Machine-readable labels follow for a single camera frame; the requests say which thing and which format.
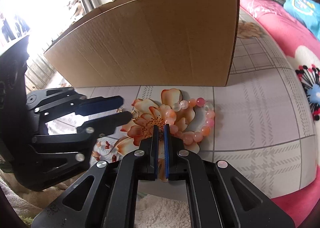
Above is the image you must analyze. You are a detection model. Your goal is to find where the brown cardboard box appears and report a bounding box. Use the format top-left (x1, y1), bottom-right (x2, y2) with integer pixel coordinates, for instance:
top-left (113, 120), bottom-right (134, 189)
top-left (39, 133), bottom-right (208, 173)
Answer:
top-left (45, 0), bottom-right (240, 88)

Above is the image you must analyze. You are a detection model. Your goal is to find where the floral bed sheet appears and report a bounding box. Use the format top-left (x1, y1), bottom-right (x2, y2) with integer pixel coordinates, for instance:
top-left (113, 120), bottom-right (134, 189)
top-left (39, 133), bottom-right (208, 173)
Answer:
top-left (76, 12), bottom-right (318, 198)

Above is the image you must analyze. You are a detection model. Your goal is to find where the white fluffy blanket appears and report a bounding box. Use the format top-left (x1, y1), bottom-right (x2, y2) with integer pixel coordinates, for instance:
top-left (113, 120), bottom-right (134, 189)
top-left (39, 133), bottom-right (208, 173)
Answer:
top-left (0, 167), bottom-right (193, 228)

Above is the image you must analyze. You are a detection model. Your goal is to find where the small gold earring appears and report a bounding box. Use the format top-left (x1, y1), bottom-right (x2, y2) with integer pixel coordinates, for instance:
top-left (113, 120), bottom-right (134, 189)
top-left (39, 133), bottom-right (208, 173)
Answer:
top-left (116, 107), bottom-right (139, 121)

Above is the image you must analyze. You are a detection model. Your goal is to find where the pink bead bracelet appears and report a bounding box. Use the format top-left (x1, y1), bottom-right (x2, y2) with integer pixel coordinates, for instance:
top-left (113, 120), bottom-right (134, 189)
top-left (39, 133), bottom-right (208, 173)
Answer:
top-left (170, 97), bottom-right (217, 146)

